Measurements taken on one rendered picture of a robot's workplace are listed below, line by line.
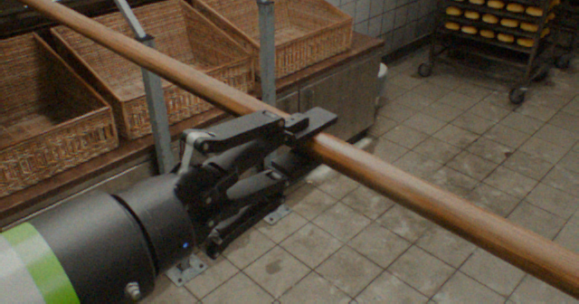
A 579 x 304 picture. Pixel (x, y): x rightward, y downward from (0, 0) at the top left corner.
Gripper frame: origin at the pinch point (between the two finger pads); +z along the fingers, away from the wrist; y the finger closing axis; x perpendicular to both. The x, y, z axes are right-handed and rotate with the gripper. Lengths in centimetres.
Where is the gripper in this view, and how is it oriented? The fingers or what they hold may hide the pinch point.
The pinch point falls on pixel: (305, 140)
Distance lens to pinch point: 51.2
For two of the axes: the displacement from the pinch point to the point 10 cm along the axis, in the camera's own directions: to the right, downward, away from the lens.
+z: 7.0, -3.8, 6.0
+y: -0.1, 8.4, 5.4
